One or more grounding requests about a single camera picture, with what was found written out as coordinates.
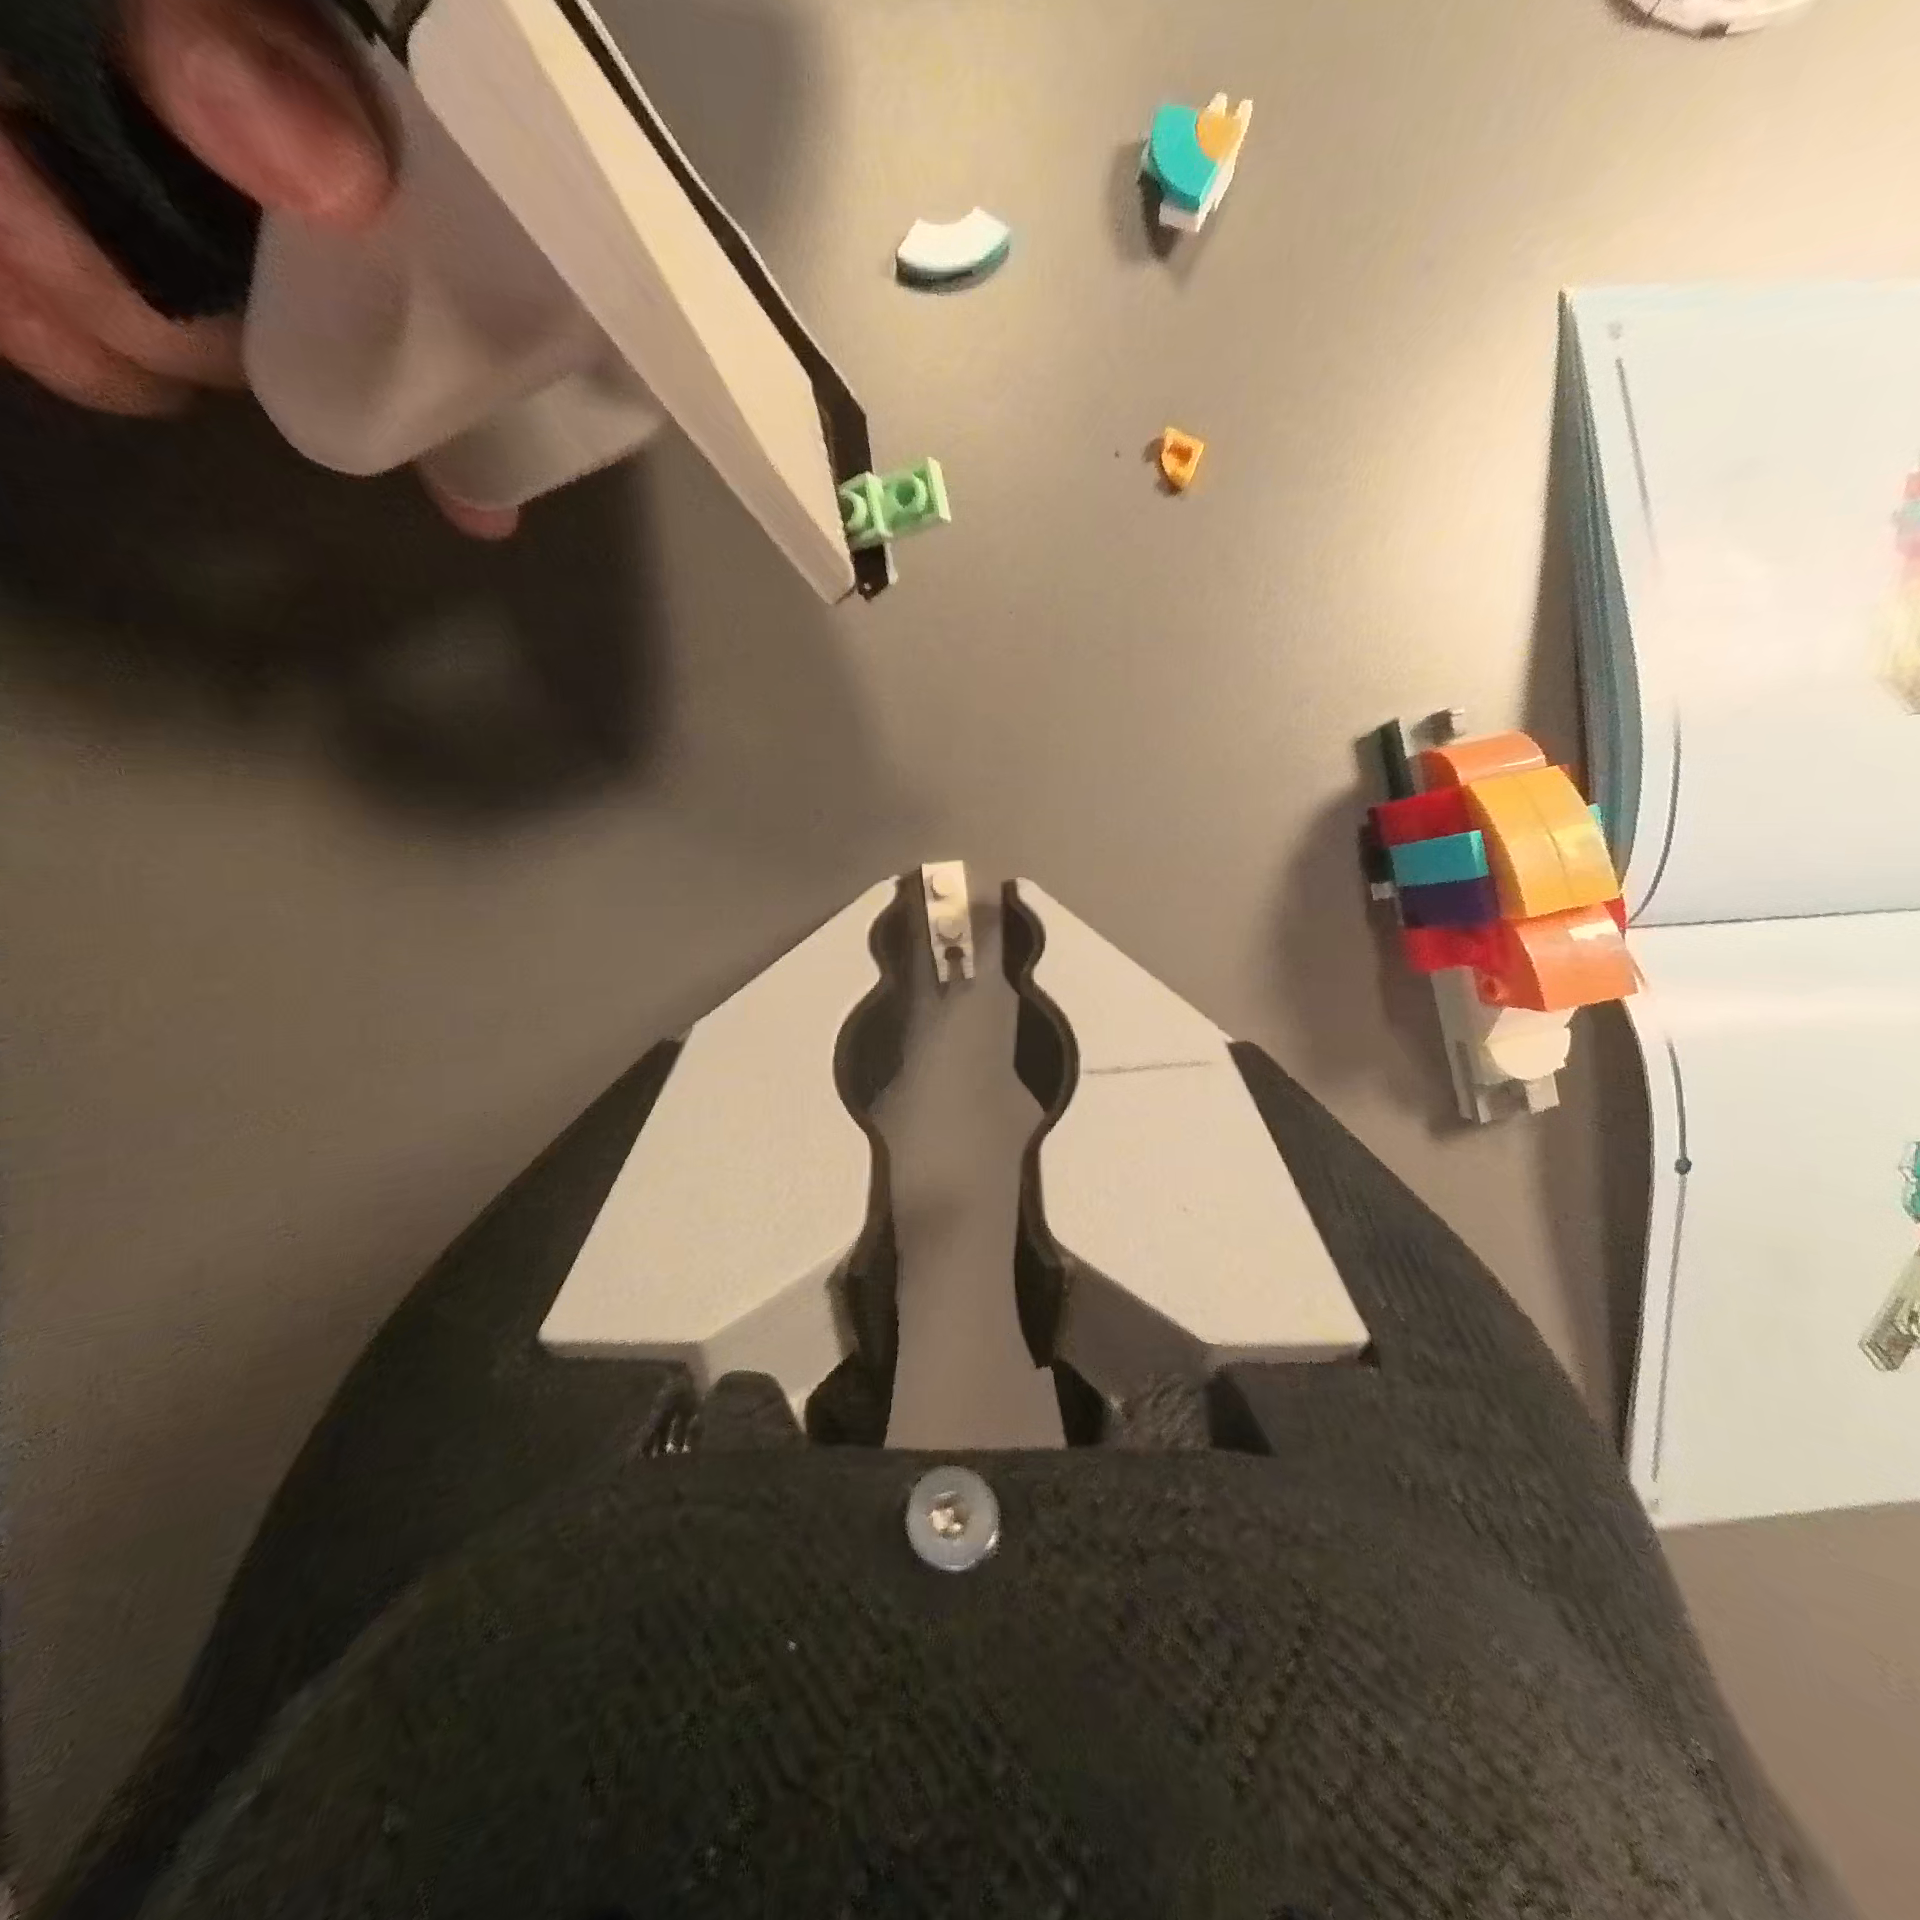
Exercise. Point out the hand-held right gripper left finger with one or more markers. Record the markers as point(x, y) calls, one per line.
point(721, 1200)

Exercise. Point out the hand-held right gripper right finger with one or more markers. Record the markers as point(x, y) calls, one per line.
point(1200, 1200)

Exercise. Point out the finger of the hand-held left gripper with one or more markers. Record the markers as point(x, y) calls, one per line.
point(628, 254)

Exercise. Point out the small white clip brick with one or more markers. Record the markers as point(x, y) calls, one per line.
point(950, 923)

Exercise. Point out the small light green brick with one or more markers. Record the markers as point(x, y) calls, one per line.
point(900, 500)

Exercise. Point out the person's left hand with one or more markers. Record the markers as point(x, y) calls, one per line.
point(283, 105)

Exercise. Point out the teal curved brick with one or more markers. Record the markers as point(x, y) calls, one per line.
point(953, 247)

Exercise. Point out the orange red brick model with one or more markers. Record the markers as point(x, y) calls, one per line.
point(1516, 886)

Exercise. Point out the teal orange white brick assembly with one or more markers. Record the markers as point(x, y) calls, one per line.
point(1185, 166)

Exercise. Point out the small orange brick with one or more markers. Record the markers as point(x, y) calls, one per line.
point(1178, 459)

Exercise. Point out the open instruction booklet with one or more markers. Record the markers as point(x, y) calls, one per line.
point(1770, 675)

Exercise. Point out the white round brick base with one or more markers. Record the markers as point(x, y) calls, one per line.
point(1711, 13)

